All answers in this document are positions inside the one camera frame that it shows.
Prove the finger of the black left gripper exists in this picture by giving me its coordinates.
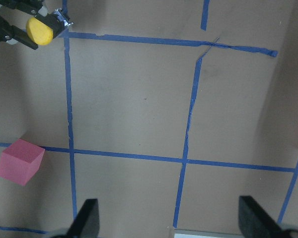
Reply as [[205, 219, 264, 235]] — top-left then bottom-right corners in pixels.
[[8, 25, 38, 50]]

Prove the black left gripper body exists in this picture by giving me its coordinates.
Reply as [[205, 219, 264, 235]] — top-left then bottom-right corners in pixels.
[[0, 0, 46, 43]]

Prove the yellow push button switch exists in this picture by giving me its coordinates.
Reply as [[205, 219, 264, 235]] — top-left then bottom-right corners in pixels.
[[25, 8, 74, 46]]

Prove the pink foam cube centre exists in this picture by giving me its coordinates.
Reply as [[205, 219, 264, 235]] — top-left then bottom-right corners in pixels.
[[0, 139, 45, 186]]

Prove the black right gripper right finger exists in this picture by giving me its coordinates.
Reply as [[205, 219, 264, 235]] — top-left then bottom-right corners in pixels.
[[238, 196, 286, 238]]

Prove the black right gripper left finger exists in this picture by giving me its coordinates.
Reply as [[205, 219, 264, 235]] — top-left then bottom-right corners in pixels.
[[65, 198, 100, 238]]

